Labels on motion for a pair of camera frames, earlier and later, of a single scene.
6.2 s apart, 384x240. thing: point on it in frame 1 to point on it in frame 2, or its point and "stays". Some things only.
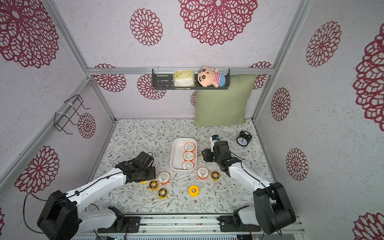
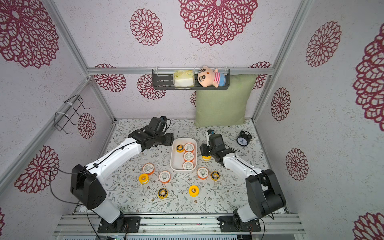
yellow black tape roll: (153, 185) to (180, 148)
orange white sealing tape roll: (189, 147) stays
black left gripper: (152, 174) to (169, 137)
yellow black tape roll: (215, 175) stays
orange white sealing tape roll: (188, 156) stays
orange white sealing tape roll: (187, 165) stays
